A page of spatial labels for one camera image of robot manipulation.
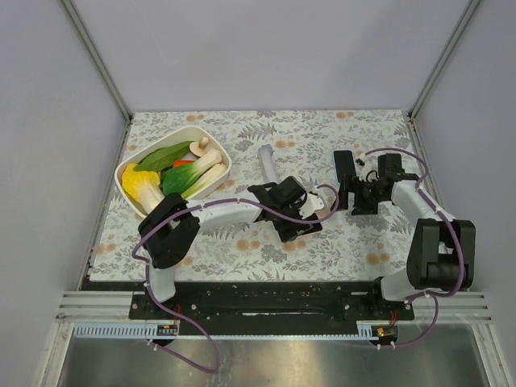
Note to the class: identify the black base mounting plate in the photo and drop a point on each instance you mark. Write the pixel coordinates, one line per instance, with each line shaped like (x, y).
(261, 308)

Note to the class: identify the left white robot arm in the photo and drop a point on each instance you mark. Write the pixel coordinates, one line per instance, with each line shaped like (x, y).
(170, 229)

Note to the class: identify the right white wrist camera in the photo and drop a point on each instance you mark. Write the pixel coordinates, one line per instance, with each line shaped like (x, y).
(368, 170)

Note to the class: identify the green bok choy toy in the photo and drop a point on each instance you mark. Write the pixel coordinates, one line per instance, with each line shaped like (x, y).
(179, 180)

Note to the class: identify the aluminium frame rail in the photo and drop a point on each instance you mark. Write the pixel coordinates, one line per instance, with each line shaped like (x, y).
(91, 48)

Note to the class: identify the yellow cabbage toy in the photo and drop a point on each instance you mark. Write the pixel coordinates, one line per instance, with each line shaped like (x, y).
(143, 187)

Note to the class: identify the white slotted cable duct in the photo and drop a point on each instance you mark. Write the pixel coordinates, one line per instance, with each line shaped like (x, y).
(118, 330)

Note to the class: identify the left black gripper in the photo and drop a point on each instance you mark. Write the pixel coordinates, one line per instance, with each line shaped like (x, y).
(288, 218)

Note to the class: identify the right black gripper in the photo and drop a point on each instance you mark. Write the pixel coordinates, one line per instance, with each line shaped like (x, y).
(352, 193)

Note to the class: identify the black phone blue case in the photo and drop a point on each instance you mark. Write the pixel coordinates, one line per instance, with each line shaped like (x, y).
(344, 164)

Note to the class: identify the beige mushroom toy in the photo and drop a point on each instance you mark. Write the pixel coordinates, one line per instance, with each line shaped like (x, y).
(199, 148)

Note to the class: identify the cream oval plastic tray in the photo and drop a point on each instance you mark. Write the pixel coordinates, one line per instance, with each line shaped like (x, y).
(189, 133)

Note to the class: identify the green leaf toy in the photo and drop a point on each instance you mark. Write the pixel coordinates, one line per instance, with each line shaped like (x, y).
(163, 158)

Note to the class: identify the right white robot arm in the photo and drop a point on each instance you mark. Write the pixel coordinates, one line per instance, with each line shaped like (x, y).
(441, 258)

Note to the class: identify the floral patterned table mat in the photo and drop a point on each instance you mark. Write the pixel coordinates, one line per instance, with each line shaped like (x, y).
(348, 248)

